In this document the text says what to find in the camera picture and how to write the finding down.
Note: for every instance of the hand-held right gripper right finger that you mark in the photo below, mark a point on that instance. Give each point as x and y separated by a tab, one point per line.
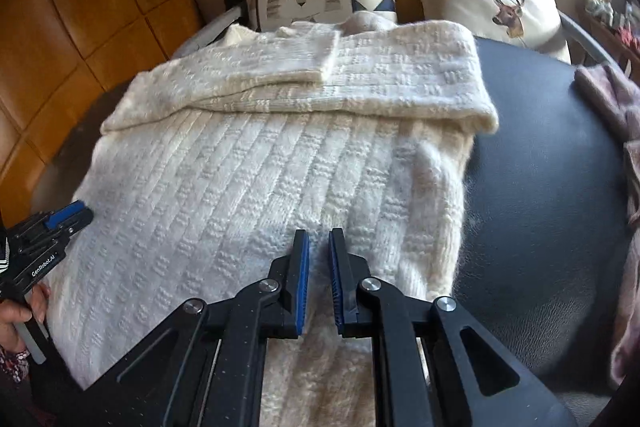
336	287

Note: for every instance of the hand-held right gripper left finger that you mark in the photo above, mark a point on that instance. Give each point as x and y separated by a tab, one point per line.
301	287

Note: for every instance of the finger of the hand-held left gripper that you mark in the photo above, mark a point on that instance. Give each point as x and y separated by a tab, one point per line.
75	222
62	214

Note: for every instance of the deer print cushion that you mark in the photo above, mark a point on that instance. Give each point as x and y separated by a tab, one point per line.
450	2

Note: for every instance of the black leather table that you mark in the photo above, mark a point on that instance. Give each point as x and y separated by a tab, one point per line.
540	207

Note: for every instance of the pink knit sweater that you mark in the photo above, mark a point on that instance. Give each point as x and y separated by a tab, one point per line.
615	97

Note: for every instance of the floral patterned clothing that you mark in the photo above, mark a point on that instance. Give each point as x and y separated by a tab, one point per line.
12	364

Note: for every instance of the white knit sweater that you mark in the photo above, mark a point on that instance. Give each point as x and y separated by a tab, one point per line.
225	187

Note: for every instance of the wooden side table with clutter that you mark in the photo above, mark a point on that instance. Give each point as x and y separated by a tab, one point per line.
600	2

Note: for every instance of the wooden wardrobe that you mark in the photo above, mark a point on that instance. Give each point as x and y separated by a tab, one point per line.
75	32

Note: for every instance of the person's left hand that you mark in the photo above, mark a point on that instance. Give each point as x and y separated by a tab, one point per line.
7	327

